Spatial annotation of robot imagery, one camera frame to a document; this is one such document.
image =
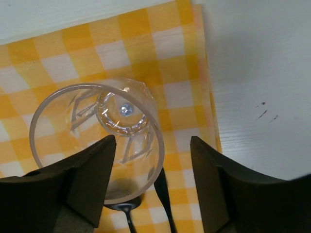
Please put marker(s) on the clear plastic cup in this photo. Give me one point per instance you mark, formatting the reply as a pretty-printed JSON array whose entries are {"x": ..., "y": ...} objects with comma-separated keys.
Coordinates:
[{"x": 77, "y": 116}]

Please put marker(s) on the black knife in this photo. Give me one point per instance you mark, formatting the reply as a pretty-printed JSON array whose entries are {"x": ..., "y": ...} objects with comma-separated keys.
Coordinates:
[{"x": 161, "y": 189}]

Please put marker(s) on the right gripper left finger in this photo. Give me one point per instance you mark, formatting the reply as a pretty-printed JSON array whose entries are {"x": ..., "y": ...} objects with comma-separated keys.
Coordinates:
[{"x": 64, "y": 197}]

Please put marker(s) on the black spoon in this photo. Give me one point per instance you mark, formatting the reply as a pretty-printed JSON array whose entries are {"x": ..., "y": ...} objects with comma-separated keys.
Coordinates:
[{"x": 119, "y": 189}]

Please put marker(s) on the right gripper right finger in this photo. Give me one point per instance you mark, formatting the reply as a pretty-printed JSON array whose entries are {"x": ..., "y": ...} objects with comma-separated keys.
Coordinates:
[{"x": 231, "y": 194}]

